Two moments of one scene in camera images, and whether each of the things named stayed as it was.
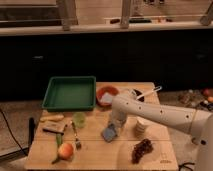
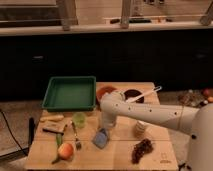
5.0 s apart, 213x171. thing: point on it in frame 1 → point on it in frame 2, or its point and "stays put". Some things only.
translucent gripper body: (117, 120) → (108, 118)
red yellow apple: (65, 151) stays put
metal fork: (78, 144) stays put
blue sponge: (108, 134) → (101, 137)
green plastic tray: (70, 94) stays put
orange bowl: (111, 89) stays put
